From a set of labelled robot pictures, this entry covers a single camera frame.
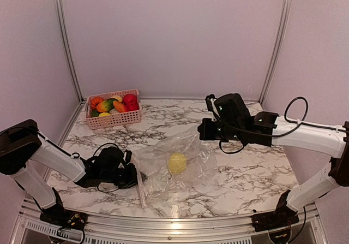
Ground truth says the yellow fake lemon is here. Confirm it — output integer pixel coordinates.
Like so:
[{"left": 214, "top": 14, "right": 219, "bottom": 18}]
[{"left": 168, "top": 153, "right": 187, "bottom": 175}]

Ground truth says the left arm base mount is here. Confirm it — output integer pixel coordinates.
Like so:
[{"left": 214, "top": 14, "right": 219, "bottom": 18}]
[{"left": 39, "top": 189, "right": 88, "bottom": 231}]

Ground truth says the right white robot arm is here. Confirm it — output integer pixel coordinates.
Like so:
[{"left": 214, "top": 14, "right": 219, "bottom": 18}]
[{"left": 198, "top": 93, "right": 348, "bottom": 227}]

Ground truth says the yellow fake pear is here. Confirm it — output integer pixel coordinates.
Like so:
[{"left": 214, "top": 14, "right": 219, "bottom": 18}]
[{"left": 99, "top": 112, "right": 111, "bottom": 117}]

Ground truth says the orange red fake mango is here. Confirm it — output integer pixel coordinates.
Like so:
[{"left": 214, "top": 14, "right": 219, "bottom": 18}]
[{"left": 113, "top": 100, "right": 129, "bottom": 113}]

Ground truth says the clear zip top bag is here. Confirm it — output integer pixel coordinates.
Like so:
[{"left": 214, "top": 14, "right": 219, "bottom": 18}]
[{"left": 131, "top": 128, "right": 218, "bottom": 208}]

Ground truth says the right aluminium corner post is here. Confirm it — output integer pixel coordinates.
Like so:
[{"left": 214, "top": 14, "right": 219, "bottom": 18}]
[{"left": 258, "top": 0, "right": 292, "bottom": 105}]

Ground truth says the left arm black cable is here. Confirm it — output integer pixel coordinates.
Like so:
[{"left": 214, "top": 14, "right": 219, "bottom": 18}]
[{"left": 0, "top": 126, "right": 129, "bottom": 192}]

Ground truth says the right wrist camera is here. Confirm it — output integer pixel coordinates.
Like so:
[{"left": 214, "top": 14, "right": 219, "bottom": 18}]
[{"left": 205, "top": 94, "right": 215, "bottom": 112}]

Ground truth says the green red fake mango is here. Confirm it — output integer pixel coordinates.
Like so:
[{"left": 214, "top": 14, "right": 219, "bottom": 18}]
[{"left": 96, "top": 98, "right": 117, "bottom": 113}]

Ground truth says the white fake cabbage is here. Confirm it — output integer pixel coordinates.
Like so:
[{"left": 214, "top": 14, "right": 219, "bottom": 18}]
[{"left": 109, "top": 109, "right": 119, "bottom": 115}]

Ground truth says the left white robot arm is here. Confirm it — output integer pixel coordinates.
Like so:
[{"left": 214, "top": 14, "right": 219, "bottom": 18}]
[{"left": 1, "top": 119, "right": 138, "bottom": 225}]

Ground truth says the left aluminium corner post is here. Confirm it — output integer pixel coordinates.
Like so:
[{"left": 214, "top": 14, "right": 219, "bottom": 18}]
[{"left": 55, "top": 0, "right": 84, "bottom": 103}]

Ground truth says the pink perforated plastic basket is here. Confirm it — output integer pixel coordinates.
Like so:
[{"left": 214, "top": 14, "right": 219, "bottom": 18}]
[{"left": 85, "top": 89, "right": 142, "bottom": 129}]

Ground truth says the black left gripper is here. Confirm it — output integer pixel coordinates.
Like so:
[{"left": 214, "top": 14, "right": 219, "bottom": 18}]
[{"left": 101, "top": 163, "right": 148, "bottom": 189}]

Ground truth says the aluminium front frame rail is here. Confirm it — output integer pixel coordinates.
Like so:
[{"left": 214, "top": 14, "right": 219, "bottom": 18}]
[{"left": 10, "top": 200, "right": 328, "bottom": 244}]

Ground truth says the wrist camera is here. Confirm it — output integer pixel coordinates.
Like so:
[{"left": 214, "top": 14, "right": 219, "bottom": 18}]
[
  {"left": 205, "top": 94, "right": 215, "bottom": 112},
  {"left": 124, "top": 150, "right": 132, "bottom": 164}
]

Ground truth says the green fake vegetable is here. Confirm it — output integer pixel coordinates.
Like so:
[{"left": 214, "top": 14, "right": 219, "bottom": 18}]
[{"left": 91, "top": 109, "right": 100, "bottom": 117}]

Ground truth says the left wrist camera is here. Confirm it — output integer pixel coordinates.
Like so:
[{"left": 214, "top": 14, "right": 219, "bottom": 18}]
[{"left": 124, "top": 150, "right": 132, "bottom": 164}]

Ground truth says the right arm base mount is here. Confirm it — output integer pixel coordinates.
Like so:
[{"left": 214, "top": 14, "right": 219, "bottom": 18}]
[{"left": 251, "top": 190, "right": 299, "bottom": 232}]

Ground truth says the peach coloured fake fruit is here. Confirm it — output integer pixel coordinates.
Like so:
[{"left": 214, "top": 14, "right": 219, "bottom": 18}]
[{"left": 111, "top": 95, "right": 123, "bottom": 103}]

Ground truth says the orange fake fruit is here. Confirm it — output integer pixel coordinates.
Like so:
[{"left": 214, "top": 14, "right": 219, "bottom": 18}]
[{"left": 91, "top": 96, "right": 104, "bottom": 109}]

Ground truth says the aluminium corner post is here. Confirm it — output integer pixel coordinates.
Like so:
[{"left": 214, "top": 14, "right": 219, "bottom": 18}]
[
  {"left": 258, "top": 0, "right": 292, "bottom": 105},
  {"left": 55, "top": 0, "right": 84, "bottom": 103}
]

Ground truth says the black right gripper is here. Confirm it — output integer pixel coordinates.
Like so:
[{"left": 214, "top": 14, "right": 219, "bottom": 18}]
[{"left": 197, "top": 118, "right": 244, "bottom": 141}]

